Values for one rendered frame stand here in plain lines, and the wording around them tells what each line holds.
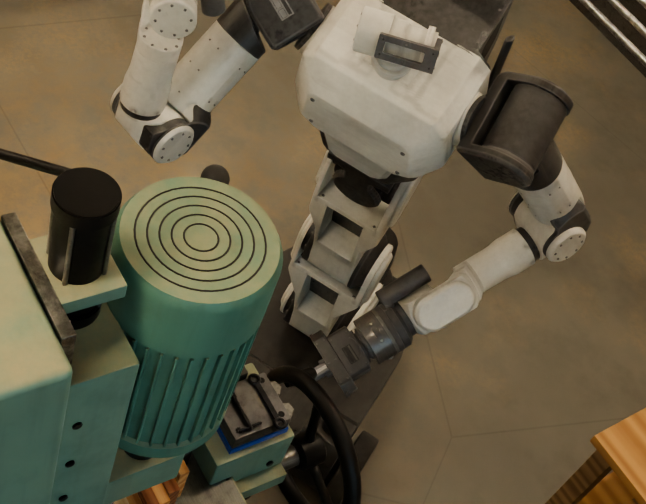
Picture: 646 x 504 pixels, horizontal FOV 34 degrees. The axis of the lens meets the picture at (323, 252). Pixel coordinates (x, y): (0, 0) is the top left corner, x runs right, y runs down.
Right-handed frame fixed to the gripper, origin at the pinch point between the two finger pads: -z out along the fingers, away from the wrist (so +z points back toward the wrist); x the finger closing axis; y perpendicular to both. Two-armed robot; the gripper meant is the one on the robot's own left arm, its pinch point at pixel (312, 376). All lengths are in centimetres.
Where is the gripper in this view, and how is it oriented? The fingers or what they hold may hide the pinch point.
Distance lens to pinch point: 185.3
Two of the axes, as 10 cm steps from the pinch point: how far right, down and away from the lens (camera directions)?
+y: -0.8, -2.5, -9.6
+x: -5.2, -8.1, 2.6
